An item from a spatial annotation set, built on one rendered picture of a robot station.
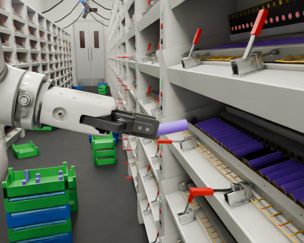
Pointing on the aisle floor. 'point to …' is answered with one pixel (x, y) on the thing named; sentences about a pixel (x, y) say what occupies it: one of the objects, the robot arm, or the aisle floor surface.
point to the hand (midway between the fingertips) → (143, 125)
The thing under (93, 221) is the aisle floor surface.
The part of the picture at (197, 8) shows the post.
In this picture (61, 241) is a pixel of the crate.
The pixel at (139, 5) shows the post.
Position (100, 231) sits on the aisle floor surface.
